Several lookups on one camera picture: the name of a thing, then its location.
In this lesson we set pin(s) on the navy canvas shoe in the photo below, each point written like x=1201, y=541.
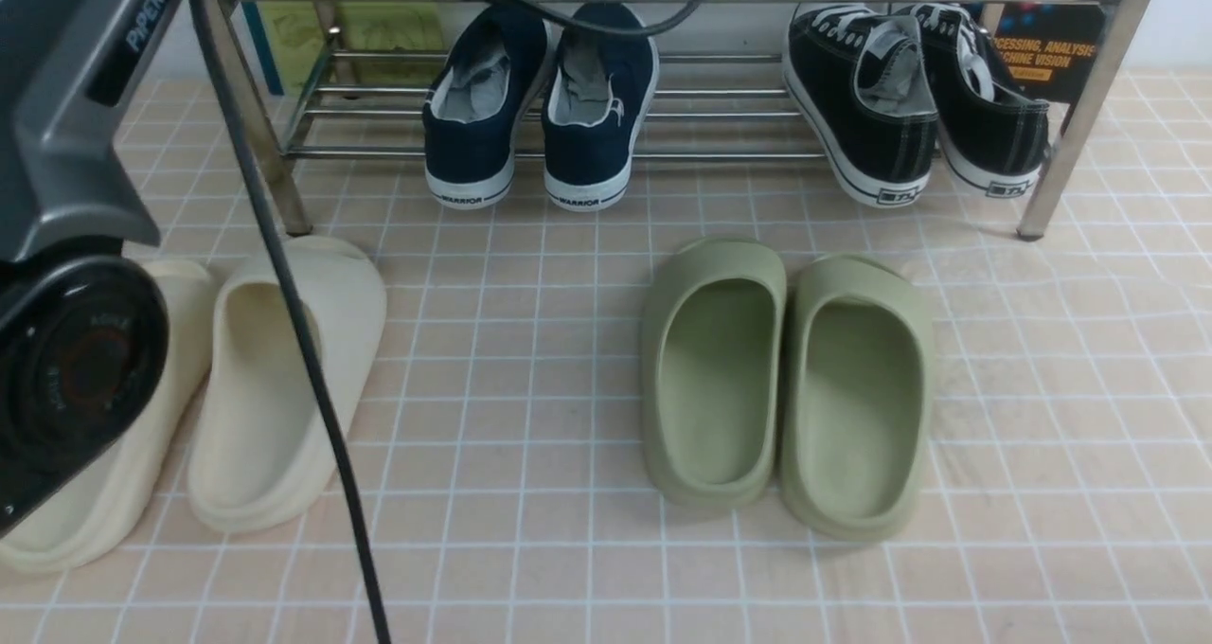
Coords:
x=496, y=68
x=602, y=90

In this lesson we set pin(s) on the cream slipper, left one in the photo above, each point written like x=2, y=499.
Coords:
x=97, y=510

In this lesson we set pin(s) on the cream slipper, right one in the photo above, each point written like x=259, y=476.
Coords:
x=261, y=454

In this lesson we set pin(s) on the dark book with orange text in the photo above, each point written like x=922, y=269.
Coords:
x=1049, y=49

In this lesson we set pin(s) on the metal shoe rack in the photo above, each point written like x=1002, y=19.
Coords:
x=334, y=90

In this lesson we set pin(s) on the green slipper, one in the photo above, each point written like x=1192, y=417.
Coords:
x=709, y=348
x=859, y=389

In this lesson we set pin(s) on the green slipper, right one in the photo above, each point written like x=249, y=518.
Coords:
x=859, y=389

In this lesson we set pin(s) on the black sneaker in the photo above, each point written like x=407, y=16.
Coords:
x=858, y=77
x=993, y=136

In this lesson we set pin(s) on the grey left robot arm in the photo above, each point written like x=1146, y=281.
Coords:
x=85, y=330

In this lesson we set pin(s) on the cream slipper, one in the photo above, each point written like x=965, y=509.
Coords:
x=261, y=454
x=97, y=510

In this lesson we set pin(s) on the green slipper, left one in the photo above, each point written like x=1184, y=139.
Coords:
x=709, y=348

